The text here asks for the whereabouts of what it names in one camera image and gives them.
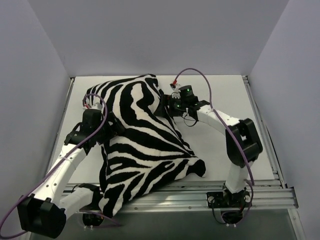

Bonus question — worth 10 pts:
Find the zebra and grey pillowcase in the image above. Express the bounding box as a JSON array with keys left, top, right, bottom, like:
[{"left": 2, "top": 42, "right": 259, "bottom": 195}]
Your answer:
[{"left": 86, "top": 74, "right": 206, "bottom": 218}]

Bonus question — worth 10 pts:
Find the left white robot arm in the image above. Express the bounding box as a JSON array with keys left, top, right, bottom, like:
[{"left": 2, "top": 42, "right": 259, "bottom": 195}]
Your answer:
[{"left": 17, "top": 108, "right": 124, "bottom": 239}]

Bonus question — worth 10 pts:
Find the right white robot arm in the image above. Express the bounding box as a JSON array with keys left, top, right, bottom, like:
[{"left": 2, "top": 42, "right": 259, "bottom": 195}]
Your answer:
[{"left": 155, "top": 94, "right": 263, "bottom": 207}]

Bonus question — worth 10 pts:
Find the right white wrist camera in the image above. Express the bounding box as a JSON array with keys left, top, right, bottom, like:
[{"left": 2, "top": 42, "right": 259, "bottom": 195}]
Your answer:
[{"left": 170, "top": 83, "right": 182, "bottom": 99}]

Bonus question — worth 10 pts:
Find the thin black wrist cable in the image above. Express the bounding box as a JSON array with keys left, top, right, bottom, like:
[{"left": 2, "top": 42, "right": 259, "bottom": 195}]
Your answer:
[{"left": 182, "top": 112, "right": 201, "bottom": 127}]

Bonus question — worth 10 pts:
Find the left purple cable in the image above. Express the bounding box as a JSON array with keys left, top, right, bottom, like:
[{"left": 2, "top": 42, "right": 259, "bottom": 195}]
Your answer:
[{"left": 0, "top": 93, "right": 123, "bottom": 239}]

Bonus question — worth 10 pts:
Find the purple cable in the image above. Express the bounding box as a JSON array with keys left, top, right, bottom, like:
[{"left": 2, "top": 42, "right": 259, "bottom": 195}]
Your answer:
[
  {"left": 171, "top": 67, "right": 256, "bottom": 187},
  {"left": 0, "top": 93, "right": 123, "bottom": 239}
]

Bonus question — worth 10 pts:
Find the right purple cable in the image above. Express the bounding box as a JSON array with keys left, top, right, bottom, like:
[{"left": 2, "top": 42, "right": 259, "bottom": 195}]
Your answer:
[{"left": 171, "top": 67, "right": 256, "bottom": 187}]

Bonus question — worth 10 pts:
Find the left side aluminium rail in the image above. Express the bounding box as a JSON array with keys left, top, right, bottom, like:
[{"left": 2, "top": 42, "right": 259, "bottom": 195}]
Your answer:
[{"left": 56, "top": 77, "right": 75, "bottom": 140}]

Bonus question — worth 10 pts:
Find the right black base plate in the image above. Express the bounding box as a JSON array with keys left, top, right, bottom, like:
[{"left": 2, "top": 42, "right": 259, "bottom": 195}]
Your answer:
[{"left": 206, "top": 189, "right": 251, "bottom": 209}]

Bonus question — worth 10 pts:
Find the aluminium front rail frame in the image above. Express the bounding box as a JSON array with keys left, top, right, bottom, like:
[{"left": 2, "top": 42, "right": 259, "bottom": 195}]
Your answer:
[{"left": 59, "top": 178, "right": 305, "bottom": 240}]

